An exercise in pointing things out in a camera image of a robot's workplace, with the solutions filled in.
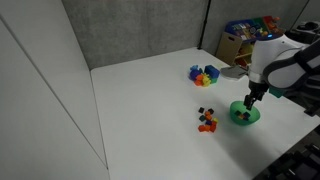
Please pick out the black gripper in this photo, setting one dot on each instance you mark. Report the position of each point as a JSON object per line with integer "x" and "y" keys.
{"x": 257, "y": 89}

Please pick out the small purple block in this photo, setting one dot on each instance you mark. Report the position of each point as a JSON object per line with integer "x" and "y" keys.
{"x": 246, "y": 115}
{"x": 208, "y": 122}

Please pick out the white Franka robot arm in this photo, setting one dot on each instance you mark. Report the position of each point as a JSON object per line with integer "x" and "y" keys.
{"x": 266, "y": 56}

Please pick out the small dark green block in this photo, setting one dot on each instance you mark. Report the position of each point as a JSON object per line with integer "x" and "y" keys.
{"x": 202, "y": 118}
{"x": 237, "y": 113}

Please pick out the small yellow block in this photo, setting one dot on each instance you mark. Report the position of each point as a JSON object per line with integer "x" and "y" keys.
{"x": 215, "y": 119}

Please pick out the small black block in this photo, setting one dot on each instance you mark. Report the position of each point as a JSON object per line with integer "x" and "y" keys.
{"x": 210, "y": 110}
{"x": 201, "y": 109}

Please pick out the small red block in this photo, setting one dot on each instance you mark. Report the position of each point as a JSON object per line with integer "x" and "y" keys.
{"x": 213, "y": 123}
{"x": 212, "y": 128}

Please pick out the small orange block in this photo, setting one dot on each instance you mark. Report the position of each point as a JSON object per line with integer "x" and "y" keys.
{"x": 207, "y": 113}
{"x": 201, "y": 128}
{"x": 207, "y": 127}
{"x": 209, "y": 117}

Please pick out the green plastic bowl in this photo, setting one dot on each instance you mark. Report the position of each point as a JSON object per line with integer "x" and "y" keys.
{"x": 245, "y": 115}

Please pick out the grey metal mounting plate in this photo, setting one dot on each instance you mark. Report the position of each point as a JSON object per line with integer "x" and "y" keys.
{"x": 233, "y": 71}

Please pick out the green toy piece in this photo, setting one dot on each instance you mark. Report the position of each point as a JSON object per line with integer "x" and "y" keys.
{"x": 214, "y": 80}

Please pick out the yellow toy piece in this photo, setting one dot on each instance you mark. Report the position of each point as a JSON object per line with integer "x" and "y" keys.
{"x": 206, "y": 80}

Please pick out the orange toy piece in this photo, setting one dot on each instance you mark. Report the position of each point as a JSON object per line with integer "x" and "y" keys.
{"x": 199, "y": 79}

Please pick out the purple toy piece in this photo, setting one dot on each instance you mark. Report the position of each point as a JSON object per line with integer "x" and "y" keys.
{"x": 194, "y": 74}

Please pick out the light blue toy piece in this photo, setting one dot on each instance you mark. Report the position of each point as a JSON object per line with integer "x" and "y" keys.
{"x": 194, "y": 67}

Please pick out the blue toy bin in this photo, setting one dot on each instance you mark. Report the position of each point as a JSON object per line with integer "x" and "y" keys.
{"x": 246, "y": 28}

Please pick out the black stand pole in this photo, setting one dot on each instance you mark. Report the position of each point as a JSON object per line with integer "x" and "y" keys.
{"x": 204, "y": 23}

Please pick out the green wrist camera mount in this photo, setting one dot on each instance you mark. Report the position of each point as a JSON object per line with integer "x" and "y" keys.
{"x": 276, "y": 92}

